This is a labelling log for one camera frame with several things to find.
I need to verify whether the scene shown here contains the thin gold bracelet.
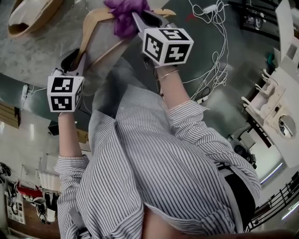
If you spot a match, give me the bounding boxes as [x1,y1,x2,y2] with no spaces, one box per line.
[157,69,180,81]

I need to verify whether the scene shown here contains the black trousers waist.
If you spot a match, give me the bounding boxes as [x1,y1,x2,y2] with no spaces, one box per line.
[224,172,256,231]

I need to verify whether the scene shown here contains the white cable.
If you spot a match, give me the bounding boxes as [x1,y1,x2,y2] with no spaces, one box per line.
[20,85,47,110]

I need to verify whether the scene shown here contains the black metal railing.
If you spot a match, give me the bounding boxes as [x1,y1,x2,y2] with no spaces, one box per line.
[245,171,299,232]

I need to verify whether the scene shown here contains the tangled white cables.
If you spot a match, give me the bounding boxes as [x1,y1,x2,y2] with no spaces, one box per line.
[182,0,234,103]

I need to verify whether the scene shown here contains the white table with black legs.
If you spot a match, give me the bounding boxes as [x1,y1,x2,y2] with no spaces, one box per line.
[228,0,299,68]

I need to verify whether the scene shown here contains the wooden cabinet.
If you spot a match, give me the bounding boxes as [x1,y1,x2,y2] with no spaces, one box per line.
[0,102,21,129]

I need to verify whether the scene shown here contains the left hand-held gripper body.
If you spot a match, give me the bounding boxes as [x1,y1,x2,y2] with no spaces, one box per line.
[47,70,85,113]

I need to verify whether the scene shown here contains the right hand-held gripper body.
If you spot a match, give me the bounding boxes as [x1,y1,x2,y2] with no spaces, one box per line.
[139,23,194,68]

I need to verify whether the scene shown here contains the person's right forearm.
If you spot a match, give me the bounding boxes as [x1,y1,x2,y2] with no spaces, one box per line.
[155,65,191,110]

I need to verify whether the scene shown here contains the grey trousers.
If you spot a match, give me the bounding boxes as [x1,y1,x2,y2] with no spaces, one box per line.
[92,58,162,117]

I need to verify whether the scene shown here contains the striped shirt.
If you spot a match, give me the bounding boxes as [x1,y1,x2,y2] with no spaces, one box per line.
[53,84,262,239]

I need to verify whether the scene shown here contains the cardboard box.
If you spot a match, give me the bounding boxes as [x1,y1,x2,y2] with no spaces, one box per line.
[77,129,89,143]

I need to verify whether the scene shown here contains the black box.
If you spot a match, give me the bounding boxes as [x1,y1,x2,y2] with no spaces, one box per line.
[48,121,60,136]

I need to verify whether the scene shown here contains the white counter with round hole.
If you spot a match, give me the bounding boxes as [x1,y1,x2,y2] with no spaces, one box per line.
[240,69,299,169]

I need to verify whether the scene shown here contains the wooden clothes hanger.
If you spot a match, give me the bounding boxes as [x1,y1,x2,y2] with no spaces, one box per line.
[70,7,176,70]

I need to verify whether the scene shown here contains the grey chest strap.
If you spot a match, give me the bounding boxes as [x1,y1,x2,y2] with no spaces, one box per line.
[67,206,89,239]

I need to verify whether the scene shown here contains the person's left forearm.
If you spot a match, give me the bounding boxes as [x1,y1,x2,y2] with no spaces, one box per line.
[57,111,84,158]

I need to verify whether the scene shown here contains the purple cloth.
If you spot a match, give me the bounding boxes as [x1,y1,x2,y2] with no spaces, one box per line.
[104,0,151,39]

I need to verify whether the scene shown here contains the wooden bowl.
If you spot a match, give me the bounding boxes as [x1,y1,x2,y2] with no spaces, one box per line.
[7,0,64,39]

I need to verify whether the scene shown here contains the white power strip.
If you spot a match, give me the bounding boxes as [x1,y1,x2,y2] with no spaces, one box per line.
[203,4,219,14]
[21,84,29,102]

